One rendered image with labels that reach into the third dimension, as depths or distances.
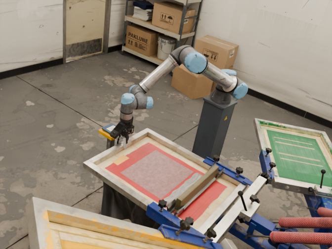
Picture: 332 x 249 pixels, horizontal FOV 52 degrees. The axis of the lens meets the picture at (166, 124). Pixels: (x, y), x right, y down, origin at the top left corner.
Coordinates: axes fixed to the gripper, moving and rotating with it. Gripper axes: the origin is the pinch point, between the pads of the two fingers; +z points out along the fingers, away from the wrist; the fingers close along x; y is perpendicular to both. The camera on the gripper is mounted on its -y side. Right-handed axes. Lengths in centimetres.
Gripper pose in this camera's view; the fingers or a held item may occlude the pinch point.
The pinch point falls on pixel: (120, 145)
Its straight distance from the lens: 216.2
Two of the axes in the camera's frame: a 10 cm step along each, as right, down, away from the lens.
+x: -7.9, -4.1, 4.4
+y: 5.9, -3.3, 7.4
